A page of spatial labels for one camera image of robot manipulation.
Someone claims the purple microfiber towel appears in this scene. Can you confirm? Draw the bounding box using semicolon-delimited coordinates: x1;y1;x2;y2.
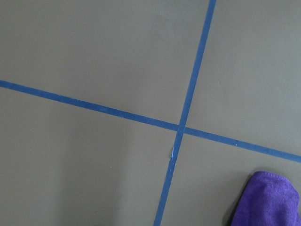
231;171;301;226

